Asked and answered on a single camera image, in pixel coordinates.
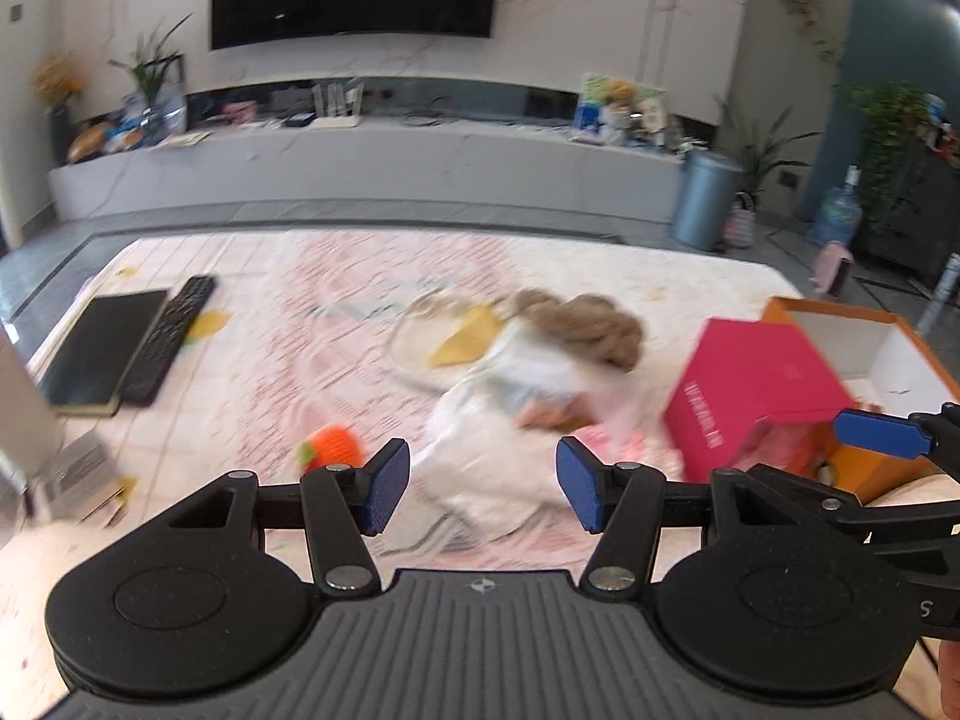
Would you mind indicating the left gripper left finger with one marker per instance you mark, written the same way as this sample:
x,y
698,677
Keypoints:
x,y
226,583

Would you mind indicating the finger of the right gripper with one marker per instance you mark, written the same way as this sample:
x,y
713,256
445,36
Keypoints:
x,y
933,436

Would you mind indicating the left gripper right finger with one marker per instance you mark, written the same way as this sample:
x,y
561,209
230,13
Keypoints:
x,y
745,586

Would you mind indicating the pink fluffy cloth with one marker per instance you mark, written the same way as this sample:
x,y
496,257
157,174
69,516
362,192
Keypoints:
x,y
615,442

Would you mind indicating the orange knitted toy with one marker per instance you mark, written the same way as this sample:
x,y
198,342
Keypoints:
x,y
330,445

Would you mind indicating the white plastic bag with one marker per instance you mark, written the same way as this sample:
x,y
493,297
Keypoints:
x,y
491,439

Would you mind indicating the brown plush toy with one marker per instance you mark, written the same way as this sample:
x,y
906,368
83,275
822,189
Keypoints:
x,y
589,326

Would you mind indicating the white round bib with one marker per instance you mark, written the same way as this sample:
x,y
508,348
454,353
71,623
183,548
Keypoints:
x,y
425,324

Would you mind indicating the yellow cleaning cloth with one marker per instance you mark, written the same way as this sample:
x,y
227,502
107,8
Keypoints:
x,y
471,341

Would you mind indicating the person right hand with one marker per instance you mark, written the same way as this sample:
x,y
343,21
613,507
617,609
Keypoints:
x,y
949,677

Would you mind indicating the orange cardboard box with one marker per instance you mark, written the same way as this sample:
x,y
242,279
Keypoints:
x,y
886,368

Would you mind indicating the red lidded clear container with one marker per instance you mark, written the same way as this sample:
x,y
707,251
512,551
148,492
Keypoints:
x,y
753,392

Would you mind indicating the pink small heater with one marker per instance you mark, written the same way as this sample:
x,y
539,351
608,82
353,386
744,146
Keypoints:
x,y
831,270

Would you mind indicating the blue water jug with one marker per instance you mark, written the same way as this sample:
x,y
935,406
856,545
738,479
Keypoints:
x,y
839,215

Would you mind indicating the dark cabinet with plants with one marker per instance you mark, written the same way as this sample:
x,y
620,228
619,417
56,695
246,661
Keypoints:
x,y
908,189

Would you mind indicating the pastel woven basket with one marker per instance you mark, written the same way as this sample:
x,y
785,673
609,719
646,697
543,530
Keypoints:
x,y
741,226

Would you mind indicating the pink lace tablecloth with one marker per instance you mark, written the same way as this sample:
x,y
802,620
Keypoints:
x,y
296,339

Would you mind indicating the black remote control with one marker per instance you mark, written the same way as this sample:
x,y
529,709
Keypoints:
x,y
161,346

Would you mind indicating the potted green floor plant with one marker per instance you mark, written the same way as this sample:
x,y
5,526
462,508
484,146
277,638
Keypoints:
x,y
760,150

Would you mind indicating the grey blue trash bin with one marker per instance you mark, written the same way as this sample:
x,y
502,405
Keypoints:
x,y
710,182

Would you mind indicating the teddy bear on console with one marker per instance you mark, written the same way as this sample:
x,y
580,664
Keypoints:
x,y
616,110

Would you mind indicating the plant in glass vase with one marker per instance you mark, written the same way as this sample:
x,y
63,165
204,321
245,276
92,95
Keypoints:
x,y
148,66

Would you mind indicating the white wifi router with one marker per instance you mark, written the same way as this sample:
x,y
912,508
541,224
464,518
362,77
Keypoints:
x,y
337,103

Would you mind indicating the yellow dried flower vase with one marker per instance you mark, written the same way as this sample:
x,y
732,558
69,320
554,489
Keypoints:
x,y
56,81

